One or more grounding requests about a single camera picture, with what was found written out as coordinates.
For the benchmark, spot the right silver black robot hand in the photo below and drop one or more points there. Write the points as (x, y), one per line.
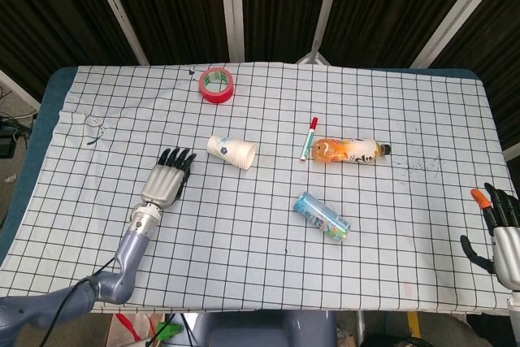
(503, 237)

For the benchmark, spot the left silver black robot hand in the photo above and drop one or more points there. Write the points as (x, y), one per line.
(162, 183)

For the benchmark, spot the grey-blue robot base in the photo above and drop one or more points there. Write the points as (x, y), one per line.
(263, 328)

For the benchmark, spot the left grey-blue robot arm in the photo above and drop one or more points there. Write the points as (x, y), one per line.
(97, 278)

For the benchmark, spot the white paper cup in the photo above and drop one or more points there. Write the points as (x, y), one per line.
(233, 151)

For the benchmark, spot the white grid tablecloth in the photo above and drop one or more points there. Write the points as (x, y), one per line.
(260, 184)

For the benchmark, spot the red tape roll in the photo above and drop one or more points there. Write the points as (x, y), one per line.
(217, 84)

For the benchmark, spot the green plastic object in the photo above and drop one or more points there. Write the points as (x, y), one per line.
(168, 330)

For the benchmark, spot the red-capped white marker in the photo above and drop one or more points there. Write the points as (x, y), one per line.
(308, 138)

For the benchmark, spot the blue drink can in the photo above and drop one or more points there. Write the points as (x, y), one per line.
(321, 217)

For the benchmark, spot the orange drink bottle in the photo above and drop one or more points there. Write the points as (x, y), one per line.
(348, 150)

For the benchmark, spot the white partition frame post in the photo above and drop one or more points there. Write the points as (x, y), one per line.
(327, 7)
(232, 9)
(118, 7)
(459, 11)

